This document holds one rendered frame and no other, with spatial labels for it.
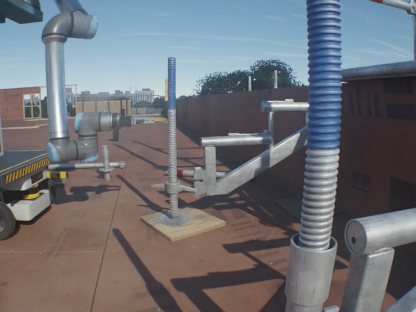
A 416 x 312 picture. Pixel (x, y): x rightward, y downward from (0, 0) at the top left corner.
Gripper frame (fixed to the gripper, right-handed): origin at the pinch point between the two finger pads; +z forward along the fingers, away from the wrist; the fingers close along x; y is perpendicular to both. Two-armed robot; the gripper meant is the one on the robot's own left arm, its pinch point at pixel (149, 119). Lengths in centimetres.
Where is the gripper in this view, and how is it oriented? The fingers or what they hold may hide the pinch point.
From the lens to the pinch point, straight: 137.3
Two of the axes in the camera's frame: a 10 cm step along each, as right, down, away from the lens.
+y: 0.0, -9.9, -1.7
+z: 9.8, -0.4, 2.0
